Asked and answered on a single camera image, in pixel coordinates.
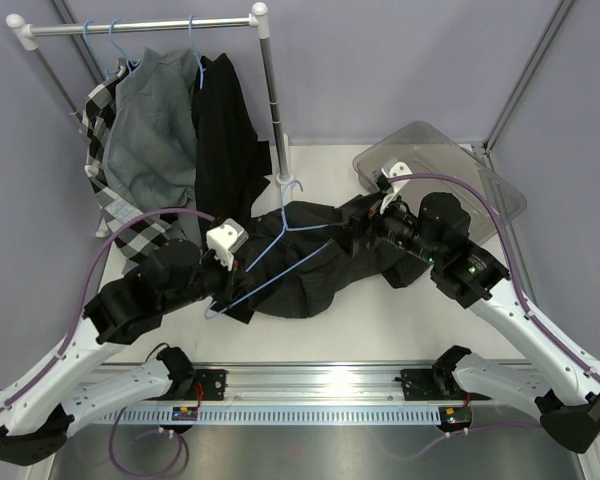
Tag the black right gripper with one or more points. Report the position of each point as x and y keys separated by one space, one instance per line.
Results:
x=383 y=216

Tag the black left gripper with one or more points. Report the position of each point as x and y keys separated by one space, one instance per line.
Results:
x=224 y=297

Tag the dark pinstriped shirt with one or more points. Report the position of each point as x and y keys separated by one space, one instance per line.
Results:
x=296 y=267

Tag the plain black shirt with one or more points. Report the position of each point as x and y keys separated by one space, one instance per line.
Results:
x=232 y=163

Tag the blue hanger of black shirt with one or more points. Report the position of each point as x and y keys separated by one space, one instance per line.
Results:
x=197 y=56

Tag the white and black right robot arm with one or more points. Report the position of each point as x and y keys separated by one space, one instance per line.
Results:
x=472 y=277

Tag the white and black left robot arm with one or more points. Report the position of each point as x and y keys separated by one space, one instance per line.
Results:
x=122 y=311

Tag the black white checked shirt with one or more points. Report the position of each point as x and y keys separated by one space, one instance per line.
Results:
x=136 y=243

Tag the grey shirt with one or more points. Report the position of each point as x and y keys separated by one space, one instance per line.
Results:
x=155 y=169

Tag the blue hanger of grey shirt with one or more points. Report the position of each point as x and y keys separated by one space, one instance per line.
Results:
x=130 y=63

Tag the blue hanger of checked shirt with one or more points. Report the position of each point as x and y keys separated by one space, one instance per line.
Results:
x=102 y=67

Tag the clear plastic bin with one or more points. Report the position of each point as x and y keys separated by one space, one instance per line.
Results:
x=424 y=149

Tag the metal clothes rack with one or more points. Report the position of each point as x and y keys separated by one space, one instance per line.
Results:
x=162 y=86

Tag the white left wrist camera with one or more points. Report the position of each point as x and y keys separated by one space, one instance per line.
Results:
x=225 y=240

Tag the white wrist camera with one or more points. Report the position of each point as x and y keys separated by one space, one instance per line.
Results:
x=386 y=179
x=225 y=240

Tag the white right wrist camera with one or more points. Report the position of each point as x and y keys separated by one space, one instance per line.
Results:
x=386 y=179

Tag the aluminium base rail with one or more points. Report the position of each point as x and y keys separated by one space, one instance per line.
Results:
x=305 y=380

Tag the white slotted cable duct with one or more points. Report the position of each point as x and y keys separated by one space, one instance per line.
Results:
x=275 y=415

